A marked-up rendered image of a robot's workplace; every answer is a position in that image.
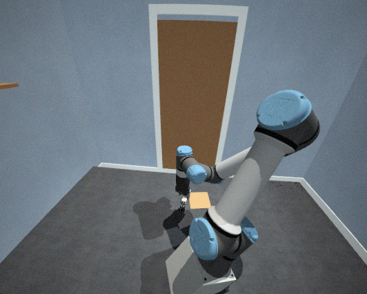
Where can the peach flat square mat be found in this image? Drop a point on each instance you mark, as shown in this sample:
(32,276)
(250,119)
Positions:
(199,200)

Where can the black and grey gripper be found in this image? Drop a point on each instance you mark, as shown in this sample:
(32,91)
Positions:
(182,181)

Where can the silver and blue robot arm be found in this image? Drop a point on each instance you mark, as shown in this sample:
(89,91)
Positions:
(287,124)

